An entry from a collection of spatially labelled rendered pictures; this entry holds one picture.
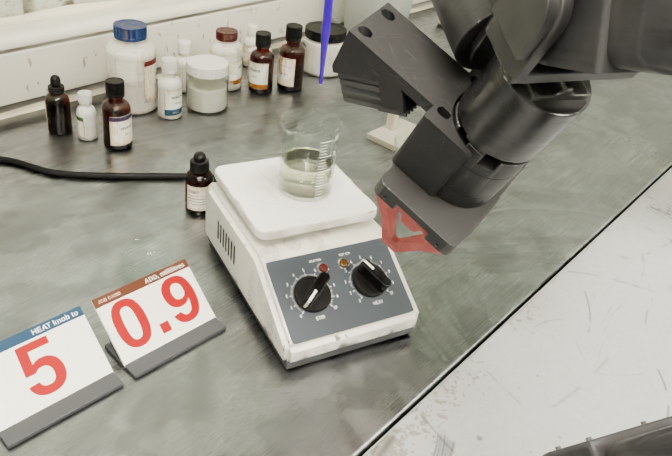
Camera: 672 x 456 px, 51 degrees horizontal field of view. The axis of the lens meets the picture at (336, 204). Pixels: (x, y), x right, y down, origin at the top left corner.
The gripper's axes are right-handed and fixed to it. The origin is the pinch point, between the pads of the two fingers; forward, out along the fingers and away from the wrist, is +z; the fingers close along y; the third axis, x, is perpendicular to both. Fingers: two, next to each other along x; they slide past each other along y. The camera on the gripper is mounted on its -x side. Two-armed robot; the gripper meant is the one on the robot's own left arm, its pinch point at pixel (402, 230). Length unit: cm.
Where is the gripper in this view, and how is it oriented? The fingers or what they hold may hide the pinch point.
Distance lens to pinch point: 54.2
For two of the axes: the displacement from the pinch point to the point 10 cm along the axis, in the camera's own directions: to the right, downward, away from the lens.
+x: 7.3, 6.8, -1.0
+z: -3.2, 4.7, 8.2
